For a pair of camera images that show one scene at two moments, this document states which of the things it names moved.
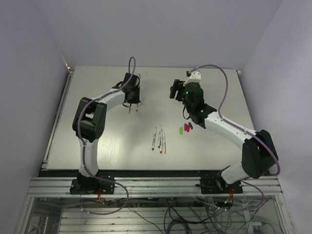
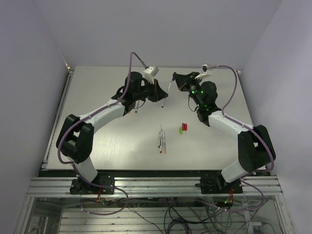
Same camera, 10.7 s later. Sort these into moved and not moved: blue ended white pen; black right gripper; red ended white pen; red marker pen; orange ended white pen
Moved: black right gripper; blue ended white pen
Not moved: red ended white pen; red marker pen; orange ended white pen
